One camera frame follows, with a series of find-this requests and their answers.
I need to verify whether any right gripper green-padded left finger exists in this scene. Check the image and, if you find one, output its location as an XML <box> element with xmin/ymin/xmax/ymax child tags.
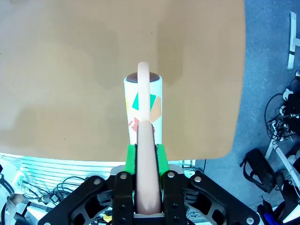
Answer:
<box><xmin>38</xmin><ymin>144</ymin><xmax>138</xmax><ymax>225</ymax></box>

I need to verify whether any right gripper green-padded right finger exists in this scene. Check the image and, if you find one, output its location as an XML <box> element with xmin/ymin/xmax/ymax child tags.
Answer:
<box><xmin>156</xmin><ymin>144</ymin><xmax>260</xmax><ymax>225</ymax></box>

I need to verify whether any beige wooden stick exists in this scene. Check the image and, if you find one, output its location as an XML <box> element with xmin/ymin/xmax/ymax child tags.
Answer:
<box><xmin>135</xmin><ymin>61</ymin><xmax>162</xmax><ymax>215</ymax></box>

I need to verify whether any white slatted base platform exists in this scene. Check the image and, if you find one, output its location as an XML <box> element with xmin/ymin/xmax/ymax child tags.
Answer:
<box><xmin>0</xmin><ymin>152</ymin><xmax>196</xmax><ymax>186</ymax></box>

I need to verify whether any black bag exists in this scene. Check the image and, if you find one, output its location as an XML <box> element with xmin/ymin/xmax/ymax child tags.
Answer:
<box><xmin>239</xmin><ymin>148</ymin><xmax>285</xmax><ymax>194</ymax></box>

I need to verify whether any white cylinder with coloured shapes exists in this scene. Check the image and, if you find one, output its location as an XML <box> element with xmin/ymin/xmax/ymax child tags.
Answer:
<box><xmin>123</xmin><ymin>72</ymin><xmax>164</xmax><ymax>146</ymax></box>

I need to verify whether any white metal stand leg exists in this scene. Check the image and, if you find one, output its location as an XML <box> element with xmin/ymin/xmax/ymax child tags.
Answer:
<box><xmin>286</xmin><ymin>11</ymin><xmax>300</xmax><ymax>70</ymax></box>

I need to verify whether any thin black cable bundle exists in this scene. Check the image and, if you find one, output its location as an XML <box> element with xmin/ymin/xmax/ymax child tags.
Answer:
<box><xmin>22</xmin><ymin>175</ymin><xmax>91</xmax><ymax>206</ymax></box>

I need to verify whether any white angled frame leg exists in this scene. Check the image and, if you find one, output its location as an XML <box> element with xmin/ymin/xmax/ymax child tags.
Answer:
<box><xmin>264</xmin><ymin>139</ymin><xmax>300</xmax><ymax>188</ymax></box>

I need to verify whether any black cable tangle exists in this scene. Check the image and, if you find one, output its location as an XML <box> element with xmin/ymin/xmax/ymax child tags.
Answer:
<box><xmin>264</xmin><ymin>78</ymin><xmax>300</xmax><ymax>143</ymax></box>

